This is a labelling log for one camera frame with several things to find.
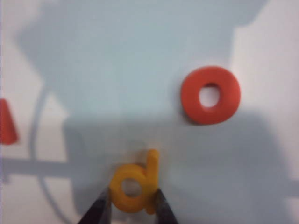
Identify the yellow letter d magnet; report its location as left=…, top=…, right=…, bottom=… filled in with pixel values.
left=109, top=149, right=161, bottom=215

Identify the orange letter a magnet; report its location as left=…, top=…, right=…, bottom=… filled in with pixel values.
left=0, top=98, right=20, bottom=144

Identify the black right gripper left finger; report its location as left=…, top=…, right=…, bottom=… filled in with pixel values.
left=80, top=186, right=114, bottom=224

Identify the orange letter o magnet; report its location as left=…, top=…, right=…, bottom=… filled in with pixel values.
left=180, top=66, right=242, bottom=126

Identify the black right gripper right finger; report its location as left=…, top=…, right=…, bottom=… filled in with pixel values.
left=152, top=187, right=179, bottom=224

